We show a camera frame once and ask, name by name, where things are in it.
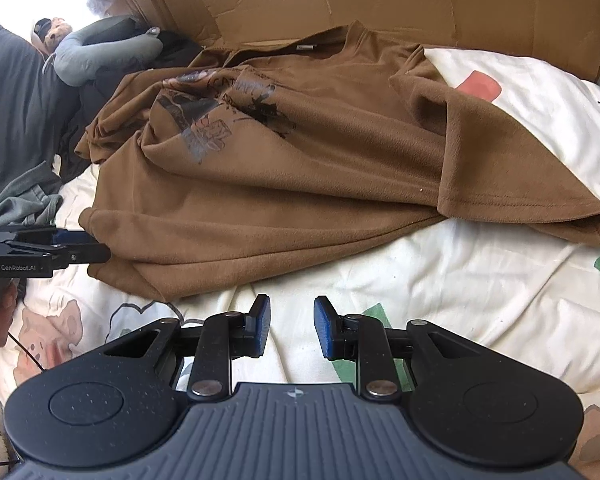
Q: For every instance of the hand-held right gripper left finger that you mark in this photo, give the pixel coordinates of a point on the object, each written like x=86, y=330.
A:
x=260, y=327

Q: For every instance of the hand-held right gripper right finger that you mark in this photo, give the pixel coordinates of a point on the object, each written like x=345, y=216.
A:
x=325, y=330

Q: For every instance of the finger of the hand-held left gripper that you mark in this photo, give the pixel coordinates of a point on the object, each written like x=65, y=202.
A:
x=71, y=236
x=90, y=253

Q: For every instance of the brown printed t-shirt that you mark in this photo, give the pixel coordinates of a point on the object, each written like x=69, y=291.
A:
x=330, y=160

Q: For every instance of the blue denim garment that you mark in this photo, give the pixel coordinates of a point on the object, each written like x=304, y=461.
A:
x=20, y=205

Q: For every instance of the white cartoon printed blanket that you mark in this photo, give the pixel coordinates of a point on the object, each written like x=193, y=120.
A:
x=455, y=270

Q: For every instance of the black garment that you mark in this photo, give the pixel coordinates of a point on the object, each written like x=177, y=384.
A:
x=100, y=90

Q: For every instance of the grey neck pillow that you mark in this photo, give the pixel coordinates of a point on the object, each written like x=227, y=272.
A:
x=85, y=60

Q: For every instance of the plush toy with cap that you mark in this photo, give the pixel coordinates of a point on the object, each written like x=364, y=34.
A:
x=50, y=35

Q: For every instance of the flattened brown cardboard sheet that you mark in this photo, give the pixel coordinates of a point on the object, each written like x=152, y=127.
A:
x=405, y=0

